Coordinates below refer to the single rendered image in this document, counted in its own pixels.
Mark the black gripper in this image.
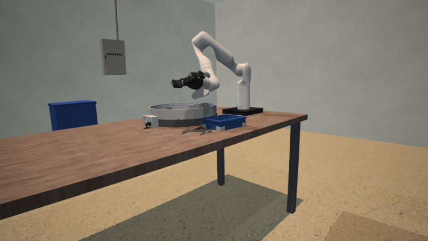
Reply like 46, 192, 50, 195
171, 71, 205, 89

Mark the blue crate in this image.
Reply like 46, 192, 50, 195
202, 114, 247, 131

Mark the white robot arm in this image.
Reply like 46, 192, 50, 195
192, 31, 251, 109

